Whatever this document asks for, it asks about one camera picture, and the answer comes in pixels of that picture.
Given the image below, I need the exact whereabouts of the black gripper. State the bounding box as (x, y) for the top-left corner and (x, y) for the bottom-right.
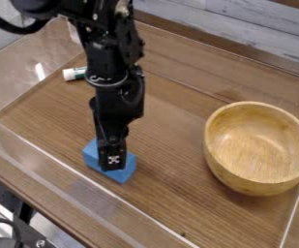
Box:
(90, 66), (146, 171)

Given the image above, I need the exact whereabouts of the blue foam block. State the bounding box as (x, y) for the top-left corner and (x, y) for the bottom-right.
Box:
(82, 139), (137, 184)

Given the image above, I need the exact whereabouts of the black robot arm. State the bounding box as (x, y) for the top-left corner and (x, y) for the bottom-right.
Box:
(11, 0), (146, 171)

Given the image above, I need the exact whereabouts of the brown wooden bowl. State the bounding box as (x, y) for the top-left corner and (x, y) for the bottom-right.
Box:
(203, 102), (299, 197)

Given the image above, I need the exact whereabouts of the green white marker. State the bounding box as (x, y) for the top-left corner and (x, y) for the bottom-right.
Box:
(63, 67), (87, 81)

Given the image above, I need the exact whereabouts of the clear acrylic tray wall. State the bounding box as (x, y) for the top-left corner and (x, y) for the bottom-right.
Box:
(0, 124), (199, 248)

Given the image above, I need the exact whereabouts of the black cable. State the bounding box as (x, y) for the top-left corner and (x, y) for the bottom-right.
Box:
(0, 219), (29, 248)

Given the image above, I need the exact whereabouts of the clear acrylic triangular bracket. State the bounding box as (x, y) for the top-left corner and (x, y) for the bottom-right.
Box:
(66, 18), (83, 47)

